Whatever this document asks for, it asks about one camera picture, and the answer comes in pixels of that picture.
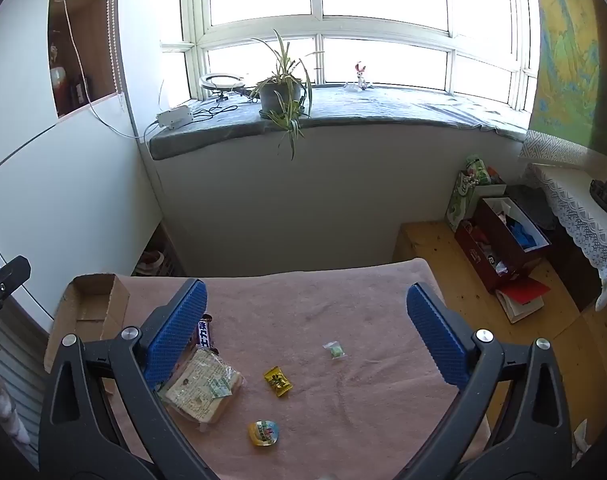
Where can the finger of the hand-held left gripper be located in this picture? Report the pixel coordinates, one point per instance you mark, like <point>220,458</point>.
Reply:
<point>8,274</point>

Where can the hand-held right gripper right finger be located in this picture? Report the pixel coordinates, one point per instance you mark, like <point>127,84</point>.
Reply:
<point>433,340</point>

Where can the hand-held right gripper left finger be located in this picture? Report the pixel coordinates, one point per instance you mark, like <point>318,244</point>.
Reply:
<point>178,335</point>

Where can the small blue label chocolate bar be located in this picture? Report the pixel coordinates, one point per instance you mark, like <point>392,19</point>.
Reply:
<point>205,335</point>

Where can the brown cardboard box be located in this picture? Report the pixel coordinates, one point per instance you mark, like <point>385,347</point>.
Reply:
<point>90,305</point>

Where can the small green candy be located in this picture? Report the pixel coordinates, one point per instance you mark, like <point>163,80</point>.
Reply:
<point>336,350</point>

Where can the yellow candy packet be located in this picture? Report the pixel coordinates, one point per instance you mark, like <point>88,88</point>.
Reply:
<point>277,381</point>

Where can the round jelly cup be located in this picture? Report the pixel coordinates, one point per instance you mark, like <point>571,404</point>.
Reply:
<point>264,433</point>

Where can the pair of shoes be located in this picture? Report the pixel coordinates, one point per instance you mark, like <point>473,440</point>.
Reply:
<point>153,260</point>

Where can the white radiator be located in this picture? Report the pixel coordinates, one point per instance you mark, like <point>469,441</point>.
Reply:
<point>18,360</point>

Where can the dark red box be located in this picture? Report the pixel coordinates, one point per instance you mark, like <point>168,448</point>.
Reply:
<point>483,255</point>

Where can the red cover book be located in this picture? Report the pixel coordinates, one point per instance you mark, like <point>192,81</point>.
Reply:
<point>526,292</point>

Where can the green tissue box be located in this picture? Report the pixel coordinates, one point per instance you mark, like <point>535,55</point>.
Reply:
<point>456,205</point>

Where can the dark wooden cabinet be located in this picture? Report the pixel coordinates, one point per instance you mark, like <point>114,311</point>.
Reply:
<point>573,265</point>

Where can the red vase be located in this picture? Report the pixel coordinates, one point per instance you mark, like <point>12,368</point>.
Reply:
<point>58,87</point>

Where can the white lace cloth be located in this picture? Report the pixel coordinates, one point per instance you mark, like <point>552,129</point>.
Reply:
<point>578,210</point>

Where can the white plastic box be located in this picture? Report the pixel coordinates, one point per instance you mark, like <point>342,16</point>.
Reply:
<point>175,116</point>

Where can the dark metal ornament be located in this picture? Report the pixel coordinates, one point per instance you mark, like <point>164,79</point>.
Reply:
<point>606,194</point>

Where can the grey windowsill cloth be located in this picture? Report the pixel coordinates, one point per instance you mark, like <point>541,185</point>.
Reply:
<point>383,105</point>

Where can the potted spider plant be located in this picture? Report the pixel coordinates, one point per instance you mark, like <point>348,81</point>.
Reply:
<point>281,95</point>

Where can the small white toy figurine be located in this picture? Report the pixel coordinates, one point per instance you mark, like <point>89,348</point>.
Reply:
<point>361,80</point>

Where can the wooden wall shelf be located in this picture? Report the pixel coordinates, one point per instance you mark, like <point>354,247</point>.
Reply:
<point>100,35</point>

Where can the white window frame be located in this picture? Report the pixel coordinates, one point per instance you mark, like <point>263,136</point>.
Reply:
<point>316,25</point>

